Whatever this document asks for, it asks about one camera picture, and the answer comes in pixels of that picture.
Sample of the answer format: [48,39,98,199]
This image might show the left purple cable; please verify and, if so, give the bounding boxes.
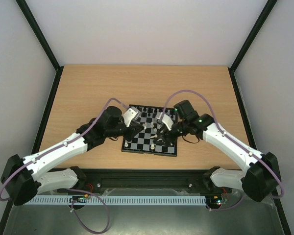
[0,97,128,233]

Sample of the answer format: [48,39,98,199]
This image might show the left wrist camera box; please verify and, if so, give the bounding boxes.
[122,107,141,127]

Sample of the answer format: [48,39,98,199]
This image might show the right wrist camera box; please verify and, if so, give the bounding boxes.
[156,112,174,131]

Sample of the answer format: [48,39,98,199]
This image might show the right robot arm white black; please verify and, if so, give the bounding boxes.
[154,100,281,202]

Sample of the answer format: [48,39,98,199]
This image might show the left black frame post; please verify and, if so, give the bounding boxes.
[16,0,63,71]

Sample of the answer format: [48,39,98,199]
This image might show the right black frame post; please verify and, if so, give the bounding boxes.
[229,0,279,73]

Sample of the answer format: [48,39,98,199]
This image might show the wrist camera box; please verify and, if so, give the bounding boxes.
[156,112,174,131]
[122,107,141,127]

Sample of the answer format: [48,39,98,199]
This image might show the transparent plastic sheet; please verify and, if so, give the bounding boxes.
[3,193,284,235]

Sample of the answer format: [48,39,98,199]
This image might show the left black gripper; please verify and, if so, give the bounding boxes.
[106,120,144,141]

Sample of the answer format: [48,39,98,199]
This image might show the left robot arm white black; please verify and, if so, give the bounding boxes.
[0,106,143,206]

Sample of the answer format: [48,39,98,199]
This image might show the black frame post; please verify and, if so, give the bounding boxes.
[229,0,279,73]
[16,0,63,71]

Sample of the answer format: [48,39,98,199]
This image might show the grey slotted cable duct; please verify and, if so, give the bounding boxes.
[26,195,206,206]

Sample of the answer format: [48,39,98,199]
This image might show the black white chess board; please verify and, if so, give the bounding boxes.
[121,104,177,157]

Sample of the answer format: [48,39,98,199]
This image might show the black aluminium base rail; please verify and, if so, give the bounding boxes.
[14,168,275,194]

